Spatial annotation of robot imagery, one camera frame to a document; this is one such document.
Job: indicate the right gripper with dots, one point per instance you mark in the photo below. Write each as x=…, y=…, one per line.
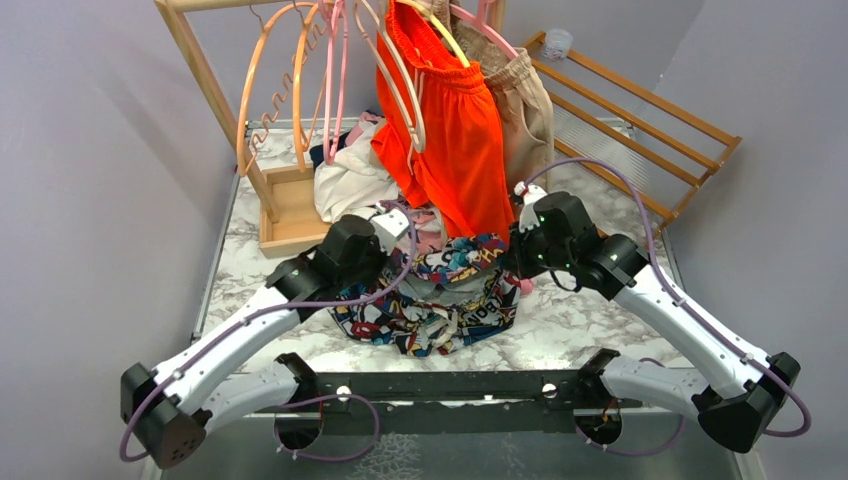
x=516, y=258

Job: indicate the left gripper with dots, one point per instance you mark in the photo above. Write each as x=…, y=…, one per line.
x=382, y=260

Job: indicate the comic print shorts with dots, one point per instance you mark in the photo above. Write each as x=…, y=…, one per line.
x=451, y=295

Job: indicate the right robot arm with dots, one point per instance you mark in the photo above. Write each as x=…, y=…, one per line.
x=733, y=389

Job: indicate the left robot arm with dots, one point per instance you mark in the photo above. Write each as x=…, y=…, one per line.
x=170, y=409

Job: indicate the orange hanger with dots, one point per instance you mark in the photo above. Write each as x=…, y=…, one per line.
x=281, y=88

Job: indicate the cream hanger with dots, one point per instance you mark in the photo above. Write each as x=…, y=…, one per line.
x=393, y=70

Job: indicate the beige shorts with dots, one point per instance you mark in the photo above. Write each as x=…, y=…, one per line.
x=524, y=105

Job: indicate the orange shorts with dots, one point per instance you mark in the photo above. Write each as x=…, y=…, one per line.
x=461, y=171

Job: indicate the pink hanger right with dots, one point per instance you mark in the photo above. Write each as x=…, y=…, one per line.
x=478, y=21

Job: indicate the pink hanger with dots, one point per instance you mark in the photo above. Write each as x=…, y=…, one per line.
x=478, y=21
x=335, y=16

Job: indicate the yellow hanger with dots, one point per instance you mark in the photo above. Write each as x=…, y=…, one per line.
x=439, y=26

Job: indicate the wooden clothes rack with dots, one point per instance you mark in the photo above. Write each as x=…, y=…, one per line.
x=286, y=225

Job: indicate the pink white navy garment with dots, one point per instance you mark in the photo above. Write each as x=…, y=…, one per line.
x=356, y=181

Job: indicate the wooden slatted shelf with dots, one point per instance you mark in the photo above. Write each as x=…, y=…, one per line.
x=666, y=152

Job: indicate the clear plastic cup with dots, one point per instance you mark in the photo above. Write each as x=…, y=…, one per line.
x=557, y=44

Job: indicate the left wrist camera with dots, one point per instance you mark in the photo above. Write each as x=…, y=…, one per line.
x=391, y=226

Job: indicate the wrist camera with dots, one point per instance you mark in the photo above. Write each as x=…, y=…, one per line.
x=527, y=195
x=391, y=226

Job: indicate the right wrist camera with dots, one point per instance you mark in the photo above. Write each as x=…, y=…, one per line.
x=527, y=195

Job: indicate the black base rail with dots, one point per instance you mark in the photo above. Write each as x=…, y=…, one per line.
x=452, y=402

